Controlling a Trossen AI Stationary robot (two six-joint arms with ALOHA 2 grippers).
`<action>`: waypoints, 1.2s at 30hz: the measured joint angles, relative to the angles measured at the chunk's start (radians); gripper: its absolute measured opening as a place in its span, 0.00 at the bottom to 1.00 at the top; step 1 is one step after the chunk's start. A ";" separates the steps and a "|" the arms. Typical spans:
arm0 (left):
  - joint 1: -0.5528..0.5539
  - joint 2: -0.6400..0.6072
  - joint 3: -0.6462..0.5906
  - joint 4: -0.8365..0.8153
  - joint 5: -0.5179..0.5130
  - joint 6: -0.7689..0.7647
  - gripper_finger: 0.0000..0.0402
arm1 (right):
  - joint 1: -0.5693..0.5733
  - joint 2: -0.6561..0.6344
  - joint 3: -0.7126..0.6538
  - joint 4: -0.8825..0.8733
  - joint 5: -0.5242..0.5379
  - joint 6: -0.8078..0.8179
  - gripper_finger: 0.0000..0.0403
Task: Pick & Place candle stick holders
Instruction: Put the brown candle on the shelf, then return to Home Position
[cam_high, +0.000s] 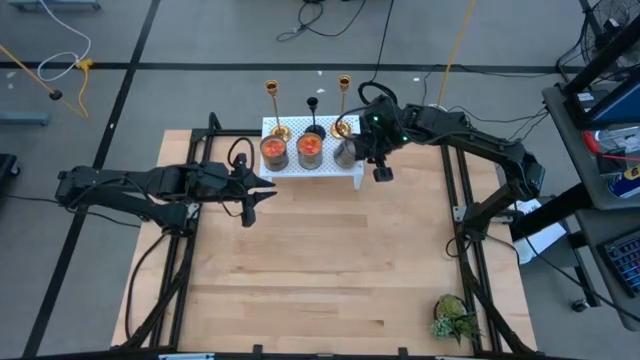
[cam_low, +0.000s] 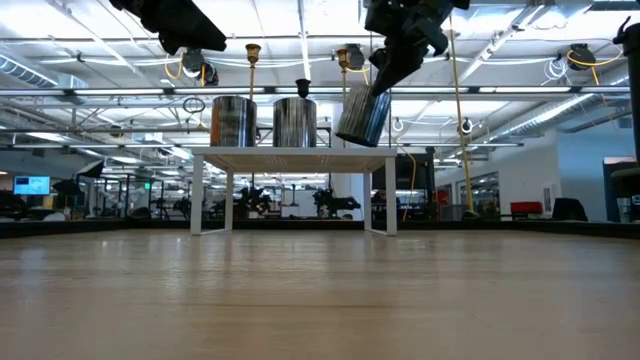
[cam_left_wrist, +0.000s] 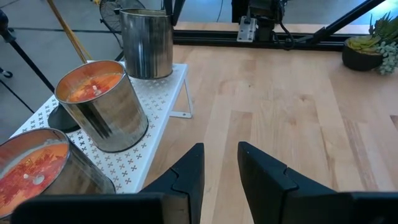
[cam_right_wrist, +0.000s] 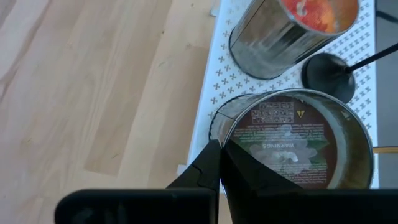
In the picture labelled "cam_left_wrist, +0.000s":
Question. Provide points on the black diagonal frame strut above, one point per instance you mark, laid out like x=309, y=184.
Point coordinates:
x=345, y=20

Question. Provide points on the silver tin candle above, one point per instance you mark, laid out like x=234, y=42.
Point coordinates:
x=115, y=118
x=77, y=179

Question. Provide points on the succulent plant in black pot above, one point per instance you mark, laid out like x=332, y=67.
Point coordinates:
x=362, y=57

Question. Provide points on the black stand leg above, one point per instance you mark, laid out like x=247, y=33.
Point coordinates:
x=28, y=59

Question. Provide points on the silver tin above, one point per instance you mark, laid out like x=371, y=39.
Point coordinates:
x=147, y=43

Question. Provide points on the white perforated shelf riser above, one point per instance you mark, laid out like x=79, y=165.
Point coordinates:
x=152, y=99

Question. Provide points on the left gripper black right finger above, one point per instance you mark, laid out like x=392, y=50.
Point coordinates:
x=270, y=193

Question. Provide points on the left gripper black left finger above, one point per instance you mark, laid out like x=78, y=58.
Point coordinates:
x=183, y=199

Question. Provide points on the black floor fan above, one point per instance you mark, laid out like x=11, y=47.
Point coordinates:
x=109, y=14

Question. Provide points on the black frame post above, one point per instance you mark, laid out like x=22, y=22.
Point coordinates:
x=174, y=11

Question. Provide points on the gold candlestick holder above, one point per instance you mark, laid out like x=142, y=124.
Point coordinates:
x=70, y=34

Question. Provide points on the black frame rail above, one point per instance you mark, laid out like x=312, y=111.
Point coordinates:
x=211, y=39

